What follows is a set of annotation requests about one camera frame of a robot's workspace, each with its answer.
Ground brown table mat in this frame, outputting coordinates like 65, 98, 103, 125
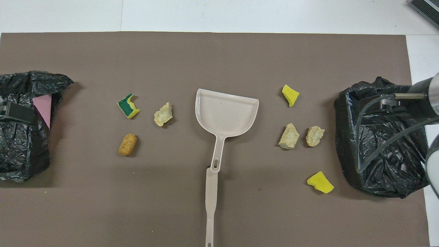
0, 32, 430, 247

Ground crumpled black trash bag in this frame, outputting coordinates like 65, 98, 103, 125
0, 71, 74, 182
334, 76, 434, 199

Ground dark ridged block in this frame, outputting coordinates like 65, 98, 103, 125
410, 0, 439, 30

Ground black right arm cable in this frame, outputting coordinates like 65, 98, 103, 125
356, 94, 439, 174

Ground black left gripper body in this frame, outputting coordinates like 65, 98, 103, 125
0, 101, 35, 125

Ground pink bin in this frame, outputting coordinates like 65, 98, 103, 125
33, 94, 52, 130

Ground beige plastic dustpan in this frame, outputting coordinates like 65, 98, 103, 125
195, 88, 260, 173

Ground beige brush with black bristles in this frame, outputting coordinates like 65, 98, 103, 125
205, 167, 220, 247

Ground beige foam chunk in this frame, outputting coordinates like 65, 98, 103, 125
306, 126, 325, 148
154, 102, 173, 127
278, 123, 300, 150

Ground orange-brown sponge lump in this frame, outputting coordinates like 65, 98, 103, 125
118, 133, 138, 156

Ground green and yellow sponge piece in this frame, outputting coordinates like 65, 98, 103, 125
117, 93, 141, 119

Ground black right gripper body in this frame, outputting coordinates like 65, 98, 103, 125
380, 92, 427, 111

